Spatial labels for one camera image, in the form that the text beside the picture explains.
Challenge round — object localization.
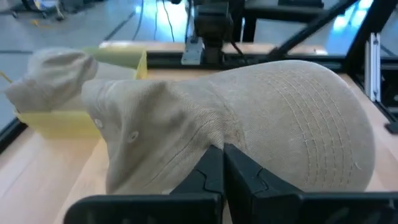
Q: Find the yellow plastic bin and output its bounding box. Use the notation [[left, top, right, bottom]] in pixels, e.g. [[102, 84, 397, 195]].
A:
[[14, 46, 149, 140]]

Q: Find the yellow hanging cable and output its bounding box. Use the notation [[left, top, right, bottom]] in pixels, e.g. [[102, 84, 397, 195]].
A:
[[0, 70, 14, 85]]

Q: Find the silver aluminium bar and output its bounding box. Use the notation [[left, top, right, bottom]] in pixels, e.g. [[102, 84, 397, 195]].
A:
[[364, 32, 382, 103]]

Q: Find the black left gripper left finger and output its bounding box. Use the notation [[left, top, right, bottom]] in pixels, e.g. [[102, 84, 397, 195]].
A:
[[63, 144, 225, 224]]

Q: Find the silver mounting plate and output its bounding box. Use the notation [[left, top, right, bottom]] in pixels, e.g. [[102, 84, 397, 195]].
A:
[[181, 36, 205, 66]]

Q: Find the khaki baseball cap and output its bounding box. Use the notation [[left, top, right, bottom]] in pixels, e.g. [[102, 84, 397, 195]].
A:
[[81, 59, 376, 196], [4, 47, 139, 113]]

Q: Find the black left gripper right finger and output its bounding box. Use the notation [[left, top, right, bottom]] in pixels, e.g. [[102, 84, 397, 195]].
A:
[[224, 143, 398, 224]]

